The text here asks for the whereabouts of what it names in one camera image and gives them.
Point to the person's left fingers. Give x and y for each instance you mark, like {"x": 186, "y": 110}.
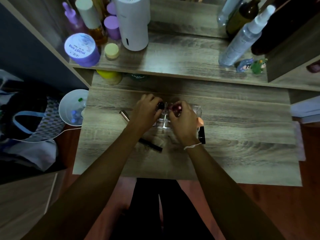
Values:
{"x": 152, "y": 100}

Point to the clear plastic bottle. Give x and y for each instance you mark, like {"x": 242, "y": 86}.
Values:
{"x": 227, "y": 9}

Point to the stack of white papers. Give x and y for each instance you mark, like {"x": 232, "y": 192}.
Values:
{"x": 306, "y": 109}

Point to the purple pump bottle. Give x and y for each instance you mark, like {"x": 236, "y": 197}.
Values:
{"x": 72, "y": 18}

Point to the green cartoon figurine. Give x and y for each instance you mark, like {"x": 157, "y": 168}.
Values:
{"x": 258, "y": 66}

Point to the black eyeliner pencil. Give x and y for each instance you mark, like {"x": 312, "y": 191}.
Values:
{"x": 151, "y": 144}

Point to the clear spray bottle white cap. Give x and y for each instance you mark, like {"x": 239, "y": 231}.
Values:
{"x": 245, "y": 38}

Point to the person's black trousers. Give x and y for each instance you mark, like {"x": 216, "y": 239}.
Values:
{"x": 162, "y": 209}

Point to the clear acrylic cosmetic organizer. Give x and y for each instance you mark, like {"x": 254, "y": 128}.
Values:
{"x": 165, "y": 119}

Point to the white cylindrical humidifier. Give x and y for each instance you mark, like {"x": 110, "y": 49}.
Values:
{"x": 131, "y": 22}

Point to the dark green glass bottle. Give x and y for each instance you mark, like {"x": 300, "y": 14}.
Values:
{"x": 241, "y": 17}

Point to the purple round cream jar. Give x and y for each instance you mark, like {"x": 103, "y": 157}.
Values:
{"x": 82, "y": 49}

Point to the white waste bin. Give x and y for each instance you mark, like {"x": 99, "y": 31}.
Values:
{"x": 72, "y": 107}

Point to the person's right fingers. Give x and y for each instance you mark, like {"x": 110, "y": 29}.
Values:
{"x": 176, "y": 111}

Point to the small cream lidded jar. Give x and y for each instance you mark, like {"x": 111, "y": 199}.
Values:
{"x": 111, "y": 51}

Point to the black round cosmetic cap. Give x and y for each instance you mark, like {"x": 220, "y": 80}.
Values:
{"x": 161, "y": 105}

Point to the person's right hand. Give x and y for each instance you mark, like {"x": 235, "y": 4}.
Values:
{"x": 183, "y": 122}

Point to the yellow lidded jar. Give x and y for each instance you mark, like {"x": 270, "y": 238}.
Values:
{"x": 110, "y": 76}

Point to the blue cartoon figurine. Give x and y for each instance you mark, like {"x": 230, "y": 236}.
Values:
{"x": 245, "y": 65}

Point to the dark green lidded jar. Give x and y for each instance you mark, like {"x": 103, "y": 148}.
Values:
{"x": 138, "y": 76}

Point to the black lipstick tube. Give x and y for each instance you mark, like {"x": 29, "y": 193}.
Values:
{"x": 202, "y": 134}

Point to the person's left forearm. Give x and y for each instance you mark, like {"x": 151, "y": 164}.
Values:
{"x": 82, "y": 192}

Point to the dark brown bottle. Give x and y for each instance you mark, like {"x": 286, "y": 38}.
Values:
{"x": 285, "y": 24}

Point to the amber bottle with white cap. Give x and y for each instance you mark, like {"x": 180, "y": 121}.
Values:
{"x": 91, "y": 19}

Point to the dark red round cosmetic bottle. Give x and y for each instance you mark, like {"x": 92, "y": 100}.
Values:
{"x": 177, "y": 107}

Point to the person's left hand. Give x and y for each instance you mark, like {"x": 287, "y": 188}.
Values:
{"x": 143, "y": 114}

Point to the silver metallic lipstick tube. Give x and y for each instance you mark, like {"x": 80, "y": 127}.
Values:
{"x": 124, "y": 115}

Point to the person's right forearm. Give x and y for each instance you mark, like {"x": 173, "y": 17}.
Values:
{"x": 225, "y": 194}

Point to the wooden dressing table shelf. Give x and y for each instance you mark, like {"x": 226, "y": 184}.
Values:
{"x": 187, "y": 54}

